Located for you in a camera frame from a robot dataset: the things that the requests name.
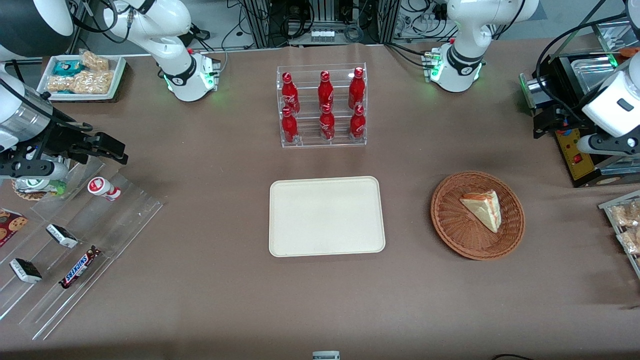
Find aluminium frame rack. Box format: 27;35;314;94
239;0;402;49

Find clear acrylic stepped display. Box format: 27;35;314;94
0;159;166;341

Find red cookie pack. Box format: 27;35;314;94
0;208;29;248

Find medium granola snack bag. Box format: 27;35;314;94
46;74;76;94

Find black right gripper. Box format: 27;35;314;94
41;123;129;166

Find cream plastic tray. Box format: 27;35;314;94
269;176;386;258

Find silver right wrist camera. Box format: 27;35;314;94
0;158;69;181

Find teal snack pack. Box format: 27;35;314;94
52;59;84;77

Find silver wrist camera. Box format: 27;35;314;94
0;158;69;181
576;133;640;156

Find grey snack tray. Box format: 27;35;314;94
598;189;640;279

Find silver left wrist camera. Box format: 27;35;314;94
576;133;640;156

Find clear bag of pastry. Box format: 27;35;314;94
617;227;640;255
610;199;640;229

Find white red yogurt bottle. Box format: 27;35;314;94
87;176;122;202

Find large granola snack bag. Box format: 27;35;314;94
71;69;115;95

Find clear acrylic bottle rack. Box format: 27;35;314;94
276;63;368;149

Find white green cup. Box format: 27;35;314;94
22;176;69;197

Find triangular sandwich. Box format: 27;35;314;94
459;189;502;234

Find small granola snack bag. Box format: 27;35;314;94
79;49;110;72

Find white rectangular snack dish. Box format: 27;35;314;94
36;54;128;103

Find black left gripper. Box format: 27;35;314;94
532;102;597;140

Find brown wicker basket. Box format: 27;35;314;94
430;171;526;261

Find red cola bottle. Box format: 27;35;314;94
348;67;366;110
281;72;301;114
349;104;367;140
281;107;300;145
319;103;336;141
318;70;335;109

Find black white snack bar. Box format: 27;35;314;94
9;257;43;285
45;223;79;250

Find small wicker coaster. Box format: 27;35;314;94
11;178;51;202

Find snickers chocolate bar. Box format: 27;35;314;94
58;245;103;290

